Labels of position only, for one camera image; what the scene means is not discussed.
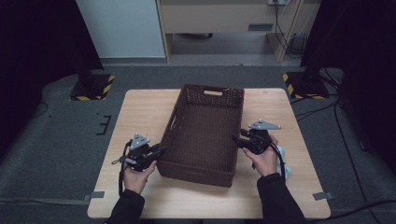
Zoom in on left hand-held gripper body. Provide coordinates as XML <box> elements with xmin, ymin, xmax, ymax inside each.
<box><xmin>111</xmin><ymin>133</ymin><xmax>160</xmax><ymax>172</ymax></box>

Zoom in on beige wooden desk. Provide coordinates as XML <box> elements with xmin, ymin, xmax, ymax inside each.
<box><xmin>155</xmin><ymin>0</ymin><xmax>321</xmax><ymax>64</ymax></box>

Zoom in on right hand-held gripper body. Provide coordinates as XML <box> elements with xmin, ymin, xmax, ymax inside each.
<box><xmin>241</xmin><ymin>119</ymin><xmax>282</xmax><ymax>156</ymax></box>

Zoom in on black curtain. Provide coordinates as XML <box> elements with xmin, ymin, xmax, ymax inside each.
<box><xmin>300</xmin><ymin>0</ymin><xmax>396</xmax><ymax>175</ymax></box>
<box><xmin>0</xmin><ymin>0</ymin><xmax>106</xmax><ymax>157</ymax></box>

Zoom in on right hand-held gripper black cable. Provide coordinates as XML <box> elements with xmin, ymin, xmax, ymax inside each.
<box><xmin>269</xmin><ymin>141</ymin><xmax>288</xmax><ymax>182</ymax></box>

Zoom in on light blue cloth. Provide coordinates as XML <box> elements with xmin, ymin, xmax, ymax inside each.
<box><xmin>275</xmin><ymin>144</ymin><xmax>293</xmax><ymax>180</ymax></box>

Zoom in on black floor tape mark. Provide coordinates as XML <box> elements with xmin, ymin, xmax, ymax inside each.
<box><xmin>95</xmin><ymin>115</ymin><xmax>112</xmax><ymax>136</ymax></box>

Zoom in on hand-held gripper black cable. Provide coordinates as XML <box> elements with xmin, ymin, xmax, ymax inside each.
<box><xmin>269</xmin><ymin>141</ymin><xmax>288</xmax><ymax>182</ymax></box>
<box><xmin>117</xmin><ymin>139</ymin><xmax>134</xmax><ymax>198</ymax></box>

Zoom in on brown woven basket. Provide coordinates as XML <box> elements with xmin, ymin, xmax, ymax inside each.
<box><xmin>155</xmin><ymin>83</ymin><xmax>246</xmax><ymax>189</ymax></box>

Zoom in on hanging black cables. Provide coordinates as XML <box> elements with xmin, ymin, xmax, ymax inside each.
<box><xmin>273</xmin><ymin>0</ymin><xmax>310</xmax><ymax>60</ymax></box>

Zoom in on person's right hand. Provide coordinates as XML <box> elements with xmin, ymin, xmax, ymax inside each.
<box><xmin>242</xmin><ymin>133</ymin><xmax>279</xmax><ymax>177</ymax></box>

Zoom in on white panel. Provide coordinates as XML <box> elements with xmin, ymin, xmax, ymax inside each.
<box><xmin>76</xmin><ymin>0</ymin><xmax>166</xmax><ymax>60</ymax></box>

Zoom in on black floor cable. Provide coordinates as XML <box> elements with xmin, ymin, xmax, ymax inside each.
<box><xmin>333</xmin><ymin>101</ymin><xmax>376</xmax><ymax>224</ymax></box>
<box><xmin>314</xmin><ymin>199</ymin><xmax>396</xmax><ymax>222</ymax></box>
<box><xmin>29</xmin><ymin>101</ymin><xmax>50</xmax><ymax>119</ymax></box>
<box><xmin>294</xmin><ymin>102</ymin><xmax>338</xmax><ymax>121</ymax></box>

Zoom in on grey tape strip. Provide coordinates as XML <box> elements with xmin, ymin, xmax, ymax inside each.
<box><xmin>83</xmin><ymin>190</ymin><xmax>106</xmax><ymax>202</ymax></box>
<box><xmin>312</xmin><ymin>191</ymin><xmax>334</xmax><ymax>202</ymax></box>

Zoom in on left hand-held gripper black cable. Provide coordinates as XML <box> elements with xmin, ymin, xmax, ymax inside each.
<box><xmin>117</xmin><ymin>139</ymin><xmax>134</xmax><ymax>198</ymax></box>

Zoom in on black stand base yellow stripes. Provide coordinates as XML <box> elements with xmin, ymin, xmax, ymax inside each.
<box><xmin>282</xmin><ymin>71</ymin><xmax>330</xmax><ymax>101</ymax></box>
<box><xmin>68</xmin><ymin>73</ymin><xmax>116</xmax><ymax>102</ymax></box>

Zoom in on person's left hand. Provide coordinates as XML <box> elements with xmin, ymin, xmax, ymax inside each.
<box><xmin>122</xmin><ymin>160</ymin><xmax>158</xmax><ymax>194</ymax></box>

